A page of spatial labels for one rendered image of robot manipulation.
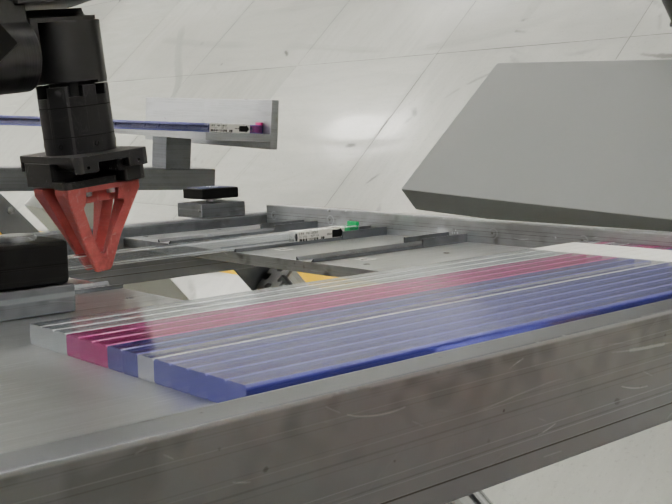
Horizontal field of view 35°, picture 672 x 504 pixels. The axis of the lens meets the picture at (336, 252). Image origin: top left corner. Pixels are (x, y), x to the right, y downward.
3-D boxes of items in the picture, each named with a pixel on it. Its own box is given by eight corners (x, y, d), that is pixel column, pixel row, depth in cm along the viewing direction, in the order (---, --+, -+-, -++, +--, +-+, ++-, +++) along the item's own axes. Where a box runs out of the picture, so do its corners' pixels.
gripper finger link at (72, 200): (79, 282, 84) (62, 165, 82) (39, 273, 89) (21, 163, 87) (152, 264, 88) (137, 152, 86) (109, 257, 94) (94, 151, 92)
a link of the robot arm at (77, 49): (111, 3, 84) (71, 10, 88) (35, 7, 79) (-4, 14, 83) (123, 91, 86) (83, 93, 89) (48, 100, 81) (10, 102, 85)
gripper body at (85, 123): (78, 182, 81) (64, 84, 79) (20, 177, 88) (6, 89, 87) (151, 169, 85) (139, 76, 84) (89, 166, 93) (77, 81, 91)
